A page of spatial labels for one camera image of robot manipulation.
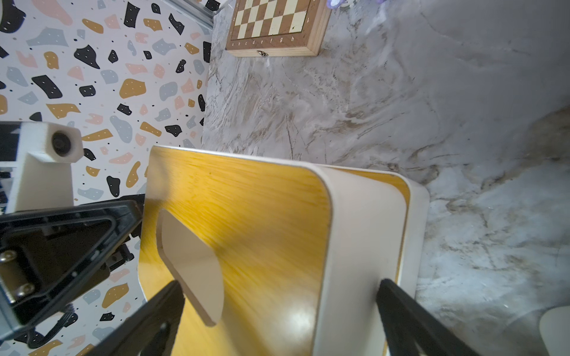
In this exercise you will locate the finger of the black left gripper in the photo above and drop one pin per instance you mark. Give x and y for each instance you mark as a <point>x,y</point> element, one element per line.
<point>50,257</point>

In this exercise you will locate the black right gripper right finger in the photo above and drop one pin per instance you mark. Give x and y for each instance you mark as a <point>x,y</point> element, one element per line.
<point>410,329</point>

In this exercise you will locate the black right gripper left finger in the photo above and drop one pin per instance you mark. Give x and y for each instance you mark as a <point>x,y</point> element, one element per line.
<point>152,330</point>

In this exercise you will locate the yellow lid tissue box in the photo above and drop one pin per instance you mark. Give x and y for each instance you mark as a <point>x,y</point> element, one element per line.
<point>414,231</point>
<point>274,257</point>

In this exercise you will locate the dark brown lid tissue box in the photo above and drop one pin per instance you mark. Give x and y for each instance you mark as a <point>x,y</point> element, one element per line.
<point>555,331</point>

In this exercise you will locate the wooden chess board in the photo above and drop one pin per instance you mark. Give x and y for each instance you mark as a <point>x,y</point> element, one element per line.
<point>279,28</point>

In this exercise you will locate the small purple object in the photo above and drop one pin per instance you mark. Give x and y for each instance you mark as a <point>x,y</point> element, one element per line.
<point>335,4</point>

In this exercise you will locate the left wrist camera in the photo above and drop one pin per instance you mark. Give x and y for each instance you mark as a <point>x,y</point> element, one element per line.
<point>38,158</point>

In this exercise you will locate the left corner aluminium post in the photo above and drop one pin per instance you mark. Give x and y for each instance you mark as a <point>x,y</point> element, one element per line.
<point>203,12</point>

